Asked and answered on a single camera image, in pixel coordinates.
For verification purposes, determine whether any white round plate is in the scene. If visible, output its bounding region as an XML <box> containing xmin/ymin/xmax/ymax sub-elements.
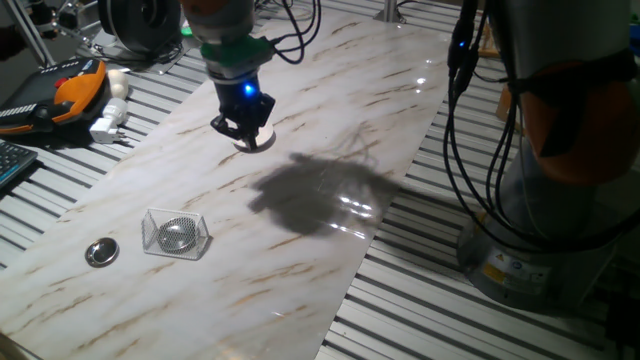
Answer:
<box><xmin>232</xmin><ymin>122</ymin><xmax>277</xmax><ymax>154</ymax></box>

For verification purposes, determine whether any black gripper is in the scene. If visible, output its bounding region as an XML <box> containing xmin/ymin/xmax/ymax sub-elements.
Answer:
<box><xmin>209</xmin><ymin>73</ymin><xmax>277</xmax><ymax>153</ymax></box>

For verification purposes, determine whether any black computer keyboard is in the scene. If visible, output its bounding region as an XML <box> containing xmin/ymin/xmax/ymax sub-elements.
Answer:
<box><xmin>0</xmin><ymin>139</ymin><xmax>39</xmax><ymax>190</ymax></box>

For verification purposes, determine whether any clear plastic box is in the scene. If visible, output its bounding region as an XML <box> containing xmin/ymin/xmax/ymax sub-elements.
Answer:
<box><xmin>141</xmin><ymin>207</ymin><xmax>211</xmax><ymax>261</ymax></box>

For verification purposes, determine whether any marble pattern mat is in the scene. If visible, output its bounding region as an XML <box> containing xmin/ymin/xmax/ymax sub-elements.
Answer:
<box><xmin>0</xmin><ymin>12</ymin><xmax>451</xmax><ymax>360</ymax></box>

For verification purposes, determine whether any slim aluminium post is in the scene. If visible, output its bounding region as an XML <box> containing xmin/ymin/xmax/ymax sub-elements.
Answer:
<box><xmin>374</xmin><ymin>0</ymin><xmax>406</xmax><ymax>24</ymax></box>

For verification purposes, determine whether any small round metal dish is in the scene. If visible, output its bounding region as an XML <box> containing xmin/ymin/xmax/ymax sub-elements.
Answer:
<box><xmin>157</xmin><ymin>215</ymin><xmax>199</xmax><ymax>254</ymax></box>
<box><xmin>84</xmin><ymin>237</ymin><xmax>121</xmax><ymax>269</ymax></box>

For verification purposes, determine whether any black filament spool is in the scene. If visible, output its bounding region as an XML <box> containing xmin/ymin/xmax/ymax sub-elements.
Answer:
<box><xmin>97</xmin><ymin>0</ymin><xmax>182</xmax><ymax>56</ymax></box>

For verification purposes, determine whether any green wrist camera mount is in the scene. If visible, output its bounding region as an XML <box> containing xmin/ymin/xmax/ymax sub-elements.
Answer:
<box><xmin>199</xmin><ymin>35</ymin><xmax>275</xmax><ymax>81</ymax></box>

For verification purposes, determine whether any white egg shaped object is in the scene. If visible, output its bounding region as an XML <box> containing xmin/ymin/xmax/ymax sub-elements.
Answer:
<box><xmin>107</xmin><ymin>68</ymin><xmax>130</xmax><ymax>100</ymax></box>

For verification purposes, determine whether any orange and black teach pendant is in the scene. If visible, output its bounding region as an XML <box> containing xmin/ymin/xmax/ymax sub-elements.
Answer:
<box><xmin>0</xmin><ymin>57</ymin><xmax>109</xmax><ymax>136</ymax></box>

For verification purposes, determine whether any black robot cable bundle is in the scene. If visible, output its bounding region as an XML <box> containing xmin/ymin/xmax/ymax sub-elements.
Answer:
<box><xmin>254</xmin><ymin>0</ymin><xmax>640</xmax><ymax>254</ymax></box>

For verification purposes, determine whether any white power adapter plug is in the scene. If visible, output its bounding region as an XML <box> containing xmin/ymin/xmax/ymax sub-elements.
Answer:
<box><xmin>88</xmin><ymin>97</ymin><xmax>130</xmax><ymax>145</ymax></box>

